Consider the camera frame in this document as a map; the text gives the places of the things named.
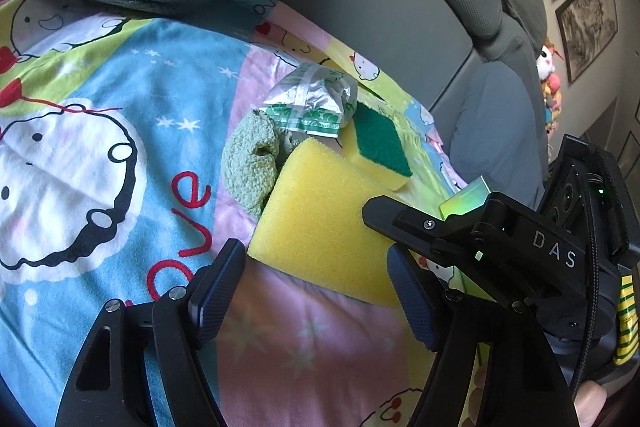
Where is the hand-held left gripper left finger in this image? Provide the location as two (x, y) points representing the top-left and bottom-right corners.
(54, 238), (247, 427)

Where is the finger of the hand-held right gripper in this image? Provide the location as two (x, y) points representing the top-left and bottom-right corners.
(362, 195), (506, 293)

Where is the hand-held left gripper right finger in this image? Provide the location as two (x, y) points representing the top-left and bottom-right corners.
(386, 244), (581, 427)

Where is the holographic green box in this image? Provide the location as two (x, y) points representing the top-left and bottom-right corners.
(439, 176), (495, 220)

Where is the large yellow sponge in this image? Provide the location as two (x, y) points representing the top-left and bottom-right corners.
(247, 136), (401, 308)

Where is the person's right hand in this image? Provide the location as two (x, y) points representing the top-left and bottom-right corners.
(572, 382), (613, 427)

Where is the green yellow scouring sponge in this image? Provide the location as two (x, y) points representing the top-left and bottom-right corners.
(345, 101), (415, 192)

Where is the smooth grey cushion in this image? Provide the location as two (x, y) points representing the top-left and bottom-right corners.
(450, 62), (548, 202)

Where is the pale green knitted cloth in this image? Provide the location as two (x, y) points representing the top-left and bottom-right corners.
(221, 109), (301, 215)

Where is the silver foil packet green print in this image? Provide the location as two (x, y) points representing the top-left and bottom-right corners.
(260, 63), (358, 138)

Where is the pile of plush toys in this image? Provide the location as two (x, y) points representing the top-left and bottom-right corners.
(535, 39), (566, 142)

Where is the cartoon printed blanket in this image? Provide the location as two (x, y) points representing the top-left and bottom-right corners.
(0, 0), (481, 427)

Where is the grey sofa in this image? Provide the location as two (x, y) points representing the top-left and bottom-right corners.
(215, 0), (551, 188)

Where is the framed landscape picture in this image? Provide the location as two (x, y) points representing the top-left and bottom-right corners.
(555, 0), (618, 82)

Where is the black braided cable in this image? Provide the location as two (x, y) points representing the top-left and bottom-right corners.
(570, 174), (608, 403)

